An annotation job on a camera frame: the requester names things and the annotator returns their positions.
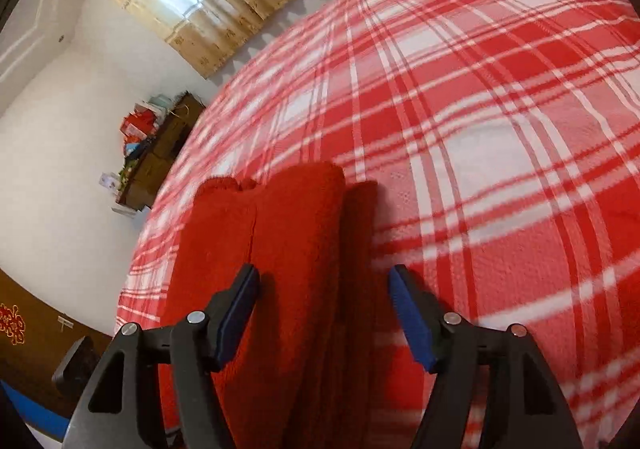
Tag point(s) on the red knit garment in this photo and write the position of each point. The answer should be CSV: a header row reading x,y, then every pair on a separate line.
x,y
300,239

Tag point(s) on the pale teal bag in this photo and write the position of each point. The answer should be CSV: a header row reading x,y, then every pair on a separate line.
x,y
161,104

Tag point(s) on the red plaid blanket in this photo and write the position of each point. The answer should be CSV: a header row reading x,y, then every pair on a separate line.
x,y
500,129

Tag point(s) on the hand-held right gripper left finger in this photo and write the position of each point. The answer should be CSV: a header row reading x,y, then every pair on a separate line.
x,y
240,314

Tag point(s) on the brown wooden door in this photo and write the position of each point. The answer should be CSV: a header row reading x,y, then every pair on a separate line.
x,y
35,359

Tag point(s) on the short beige window curtain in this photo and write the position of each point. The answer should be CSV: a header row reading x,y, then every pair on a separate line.
x,y
210,4

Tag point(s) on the red knot decoration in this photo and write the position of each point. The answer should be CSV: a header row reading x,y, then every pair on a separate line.
x,y
11,324

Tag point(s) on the white panelled door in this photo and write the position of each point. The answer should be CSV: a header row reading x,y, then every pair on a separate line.
x,y
35,19

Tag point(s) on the red gift bag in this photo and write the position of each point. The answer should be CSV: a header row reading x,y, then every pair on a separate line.
x,y
137,124

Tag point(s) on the brown wooden desk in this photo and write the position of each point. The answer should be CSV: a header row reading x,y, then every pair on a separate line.
x,y
150,169

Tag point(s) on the white card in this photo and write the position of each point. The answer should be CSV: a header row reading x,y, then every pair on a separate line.
x,y
108,180

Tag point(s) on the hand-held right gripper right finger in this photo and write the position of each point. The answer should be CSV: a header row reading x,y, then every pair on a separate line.
x,y
412,324

